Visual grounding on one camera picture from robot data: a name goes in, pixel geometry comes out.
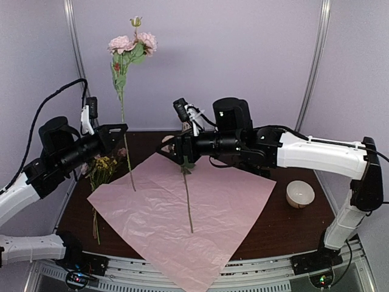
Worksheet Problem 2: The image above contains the front aluminium rail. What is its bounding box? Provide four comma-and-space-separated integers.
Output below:
24, 238, 376, 291

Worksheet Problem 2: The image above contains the aluminium frame post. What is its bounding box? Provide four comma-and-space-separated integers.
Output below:
63, 0, 86, 78
295, 0, 332, 132

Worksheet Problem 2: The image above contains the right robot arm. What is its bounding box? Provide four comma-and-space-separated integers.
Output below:
157, 97, 384, 269

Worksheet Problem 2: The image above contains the pink carnation stem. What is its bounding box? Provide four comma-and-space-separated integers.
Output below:
107, 15, 159, 192

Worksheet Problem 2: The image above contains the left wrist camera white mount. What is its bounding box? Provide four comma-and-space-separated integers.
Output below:
80, 97, 98, 136

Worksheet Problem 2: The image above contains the left green circuit board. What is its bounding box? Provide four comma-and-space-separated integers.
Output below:
65, 272, 89, 290

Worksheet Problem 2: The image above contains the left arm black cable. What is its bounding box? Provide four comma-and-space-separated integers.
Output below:
5, 78, 89, 195

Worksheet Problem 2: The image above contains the right green circuit board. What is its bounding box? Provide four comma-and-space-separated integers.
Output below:
309, 271, 334, 289

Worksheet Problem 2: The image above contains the pale pink rose stem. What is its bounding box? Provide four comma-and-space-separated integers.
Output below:
179, 136, 195, 233

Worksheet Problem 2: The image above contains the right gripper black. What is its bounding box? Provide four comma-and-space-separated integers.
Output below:
156, 126, 243, 164

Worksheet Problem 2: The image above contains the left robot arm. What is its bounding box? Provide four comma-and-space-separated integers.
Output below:
1, 116, 128, 270

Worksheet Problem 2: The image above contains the left aluminium frame post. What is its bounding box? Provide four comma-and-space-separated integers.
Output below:
63, 0, 86, 78

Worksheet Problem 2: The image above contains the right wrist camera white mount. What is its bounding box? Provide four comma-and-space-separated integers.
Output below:
173, 98, 206, 136

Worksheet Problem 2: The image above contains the purple wrapping paper sheet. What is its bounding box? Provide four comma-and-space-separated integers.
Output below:
86, 151, 277, 292

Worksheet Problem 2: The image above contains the right aluminium frame post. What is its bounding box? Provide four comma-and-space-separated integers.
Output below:
295, 0, 332, 132

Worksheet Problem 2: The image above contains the plain white bowl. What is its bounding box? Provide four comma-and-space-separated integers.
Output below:
286, 180, 315, 209

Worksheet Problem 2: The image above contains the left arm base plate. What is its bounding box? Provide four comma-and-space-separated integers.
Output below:
55, 252, 109, 276

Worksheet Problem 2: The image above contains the patterned cup with orange inside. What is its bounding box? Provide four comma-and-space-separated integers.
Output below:
182, 122, 192, 133

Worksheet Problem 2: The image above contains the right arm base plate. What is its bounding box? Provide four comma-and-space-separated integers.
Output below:
291, 251, 343, 276

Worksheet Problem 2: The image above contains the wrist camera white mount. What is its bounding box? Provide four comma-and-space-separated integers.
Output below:
173, 98, 206, 136
80, 97, 98, 136

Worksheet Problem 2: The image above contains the green circuit board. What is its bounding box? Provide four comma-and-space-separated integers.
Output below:
65, 272, 89, 290
309, 271, 334, 289

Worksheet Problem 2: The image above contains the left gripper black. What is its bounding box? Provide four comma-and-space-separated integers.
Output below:
58, 123, 126, 173

